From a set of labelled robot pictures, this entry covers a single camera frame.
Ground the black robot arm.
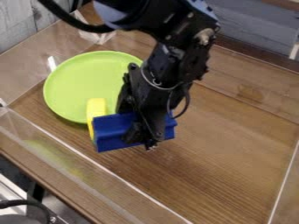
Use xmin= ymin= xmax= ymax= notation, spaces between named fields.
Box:
xmin=37 ymin=0 xmax=220 ymax=152

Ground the clear acrylic tray wall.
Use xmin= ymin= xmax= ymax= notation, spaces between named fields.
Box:
xmin=0 ymin=108 xmax=192 ymax=224

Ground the blue grooved block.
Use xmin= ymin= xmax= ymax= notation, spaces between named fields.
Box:
xmin=90 ymin=111 xmax=178 ymax=153

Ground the clear acrylic corner bracket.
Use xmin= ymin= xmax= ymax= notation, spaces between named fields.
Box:
xmin=73 ymin=10 xmax=117 ymax=46

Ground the yellow toy banana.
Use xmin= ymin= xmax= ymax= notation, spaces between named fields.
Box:
xmin=86 ymin=98 xmax=106 ymax=139

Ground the black cable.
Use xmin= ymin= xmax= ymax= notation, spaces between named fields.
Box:
xmin=0 ymin=199 xmax=52 ymax=224

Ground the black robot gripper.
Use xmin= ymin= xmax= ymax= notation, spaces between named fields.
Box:
xmin=116 ymin=28 xmax=216 ymax=151

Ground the green round plate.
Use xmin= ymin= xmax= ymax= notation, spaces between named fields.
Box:
xmin=42 ymin=51 xmax=142 ymax=124

